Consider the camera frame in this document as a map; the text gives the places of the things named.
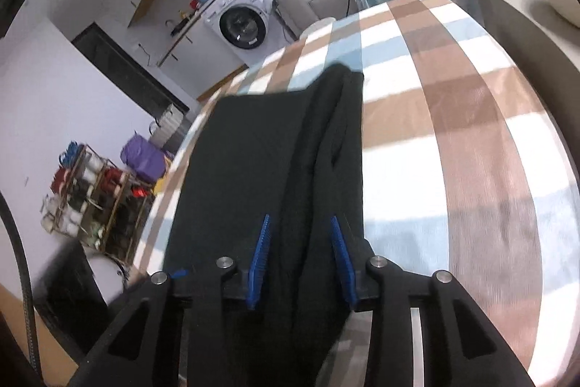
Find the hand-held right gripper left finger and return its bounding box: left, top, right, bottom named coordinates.
left=68, top=214, right=273, bottom=387

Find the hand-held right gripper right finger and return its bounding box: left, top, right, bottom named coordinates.
left=328, top=215, right=538, bottom=387

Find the black knit sweater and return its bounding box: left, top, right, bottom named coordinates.
left=163, top=64, right=370, bottom=387

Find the purple bag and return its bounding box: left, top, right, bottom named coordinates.
left=120, top=134, right=173, bottom=184

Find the wooden shoe rack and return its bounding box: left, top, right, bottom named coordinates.
left=40, top=140, right=157, bottom=267

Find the checkered blanket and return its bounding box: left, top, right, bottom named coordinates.
left=131, top=0, right=576, bottom=387

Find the white counter cabinet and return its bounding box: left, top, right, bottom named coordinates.
left=136, top=13, right=245, bottom=107

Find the dark door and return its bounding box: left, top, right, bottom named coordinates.
left=72, top=22, right=191, bottom=120

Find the white washing machine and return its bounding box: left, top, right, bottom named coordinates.
left=203, top=0, right=273, bottom=66

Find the black cable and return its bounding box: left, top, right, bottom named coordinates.
left=0, top=192, right=41, bottom=374

